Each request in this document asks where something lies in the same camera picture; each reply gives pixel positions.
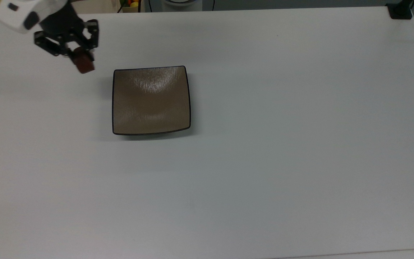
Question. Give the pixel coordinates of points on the black table clamp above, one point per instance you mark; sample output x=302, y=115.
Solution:
x=400, y=12

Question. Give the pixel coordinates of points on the brown square ceramic plate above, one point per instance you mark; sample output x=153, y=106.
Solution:
x=151, y=102

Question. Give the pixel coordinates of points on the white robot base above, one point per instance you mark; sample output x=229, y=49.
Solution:
x=182, y=3

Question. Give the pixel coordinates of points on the yellow fruit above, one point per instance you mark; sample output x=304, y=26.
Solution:
x=134, y=4

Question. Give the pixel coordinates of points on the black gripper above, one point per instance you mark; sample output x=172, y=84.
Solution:
x=61, y=23

